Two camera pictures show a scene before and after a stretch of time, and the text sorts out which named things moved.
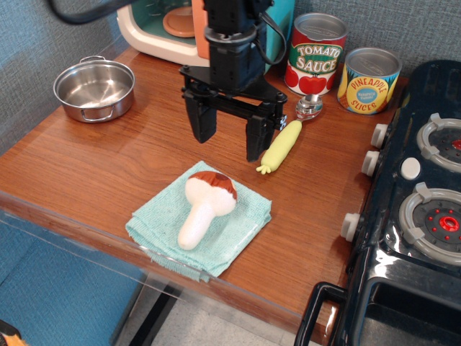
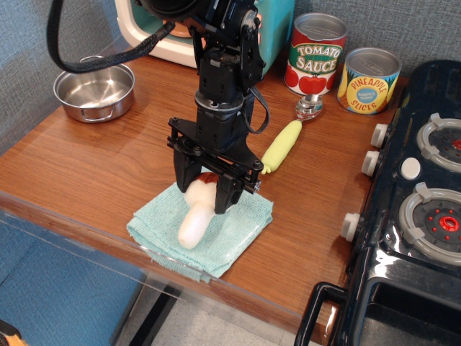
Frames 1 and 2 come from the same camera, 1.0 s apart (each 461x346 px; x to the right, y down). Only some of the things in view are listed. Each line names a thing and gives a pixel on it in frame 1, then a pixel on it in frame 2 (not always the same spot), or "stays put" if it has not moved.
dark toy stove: [403, 284] stays put
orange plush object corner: [14, 340] stays put
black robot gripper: [234, 81] to [218, 138]
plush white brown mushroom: [215, 194] stays put
